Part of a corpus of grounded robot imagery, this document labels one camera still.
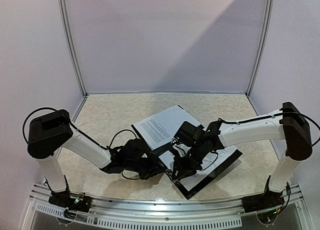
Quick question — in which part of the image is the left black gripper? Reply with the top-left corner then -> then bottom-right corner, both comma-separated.
124,155 -> 164,182

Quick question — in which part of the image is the white paper stack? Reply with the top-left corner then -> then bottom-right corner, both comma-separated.
173,146 -> 242,191

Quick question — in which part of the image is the white printed sheet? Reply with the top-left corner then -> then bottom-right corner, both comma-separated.
132,105 -> 201,151

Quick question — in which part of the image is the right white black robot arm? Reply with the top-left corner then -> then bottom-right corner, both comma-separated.
172,102 -> 313,208

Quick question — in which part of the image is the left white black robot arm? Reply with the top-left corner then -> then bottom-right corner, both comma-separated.
22,107 -> 166,207

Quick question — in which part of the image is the perforated white cable tray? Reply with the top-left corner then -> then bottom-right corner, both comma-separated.
30,203 -> 243,230

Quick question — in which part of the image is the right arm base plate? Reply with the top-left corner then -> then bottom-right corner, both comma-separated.
242,192 -> 285,213

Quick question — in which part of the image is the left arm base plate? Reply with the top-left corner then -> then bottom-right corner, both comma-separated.
48,191 -> 93,213

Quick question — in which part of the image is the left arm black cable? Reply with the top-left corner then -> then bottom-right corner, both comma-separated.
22,107 -> 137,151

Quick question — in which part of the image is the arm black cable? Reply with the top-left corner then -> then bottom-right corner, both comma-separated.
22,107 -> 137,151
199,110 -> 320,216

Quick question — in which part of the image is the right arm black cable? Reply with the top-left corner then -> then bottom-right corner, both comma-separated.
199,110 -> 320,216

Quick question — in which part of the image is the aluminium front rail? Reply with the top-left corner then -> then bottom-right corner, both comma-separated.
28,184 -> 305,217

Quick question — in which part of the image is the left aluminium frame post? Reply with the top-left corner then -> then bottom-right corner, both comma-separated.
58,0 -> 88,98

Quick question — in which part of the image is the aluminium frame post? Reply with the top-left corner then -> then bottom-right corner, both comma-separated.
58,0 -> 88,98
245,0 -> 274,98

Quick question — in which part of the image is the right aluminium frame post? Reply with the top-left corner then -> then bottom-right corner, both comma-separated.
245,0 -> 274,98

